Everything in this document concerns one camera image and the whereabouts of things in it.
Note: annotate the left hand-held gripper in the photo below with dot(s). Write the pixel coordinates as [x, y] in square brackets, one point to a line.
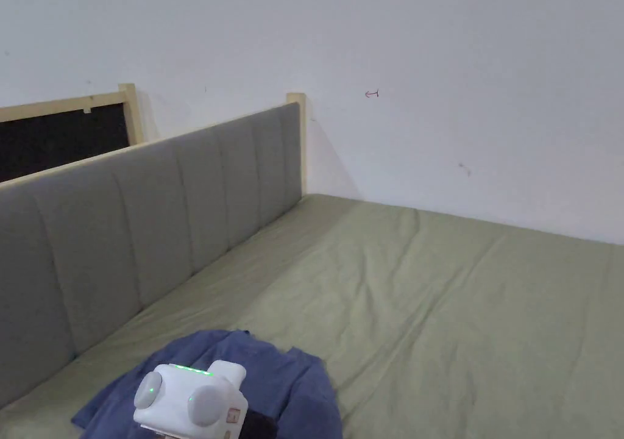
[175, 409]

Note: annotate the dark blue shirt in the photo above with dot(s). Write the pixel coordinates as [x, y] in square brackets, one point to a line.
[297, 385]

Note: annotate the grey padded headboard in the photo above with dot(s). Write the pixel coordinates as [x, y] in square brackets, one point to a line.
[146, 224]

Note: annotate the bed with pale green sheet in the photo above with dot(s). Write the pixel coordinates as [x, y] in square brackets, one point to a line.
[438, 312]

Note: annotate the wooden frame with black panel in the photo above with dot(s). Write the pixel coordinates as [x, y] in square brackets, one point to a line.
[53, 141]

